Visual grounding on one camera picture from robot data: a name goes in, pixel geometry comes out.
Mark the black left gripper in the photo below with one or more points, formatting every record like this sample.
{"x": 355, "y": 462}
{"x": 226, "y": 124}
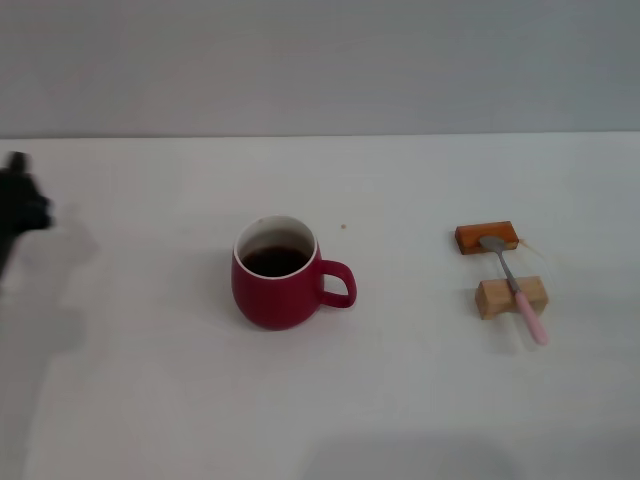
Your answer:
{"x": 20, "y": 205}

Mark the red ceramic mug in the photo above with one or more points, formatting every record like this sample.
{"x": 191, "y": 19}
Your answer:
{"x": 280, "y": 300}

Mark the dark coffee liquid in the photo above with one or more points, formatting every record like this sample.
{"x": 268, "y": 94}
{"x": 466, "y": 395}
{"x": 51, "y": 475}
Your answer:
{"x": 275, "y": 260}

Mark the dark orange wooden block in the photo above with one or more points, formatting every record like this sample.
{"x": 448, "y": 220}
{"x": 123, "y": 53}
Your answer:
{"x": 470, "y": 240}

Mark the light notched wooden block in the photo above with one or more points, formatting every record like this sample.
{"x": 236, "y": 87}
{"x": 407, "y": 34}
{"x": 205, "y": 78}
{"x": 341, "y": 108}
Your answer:
{"x": 495, "y": 297}

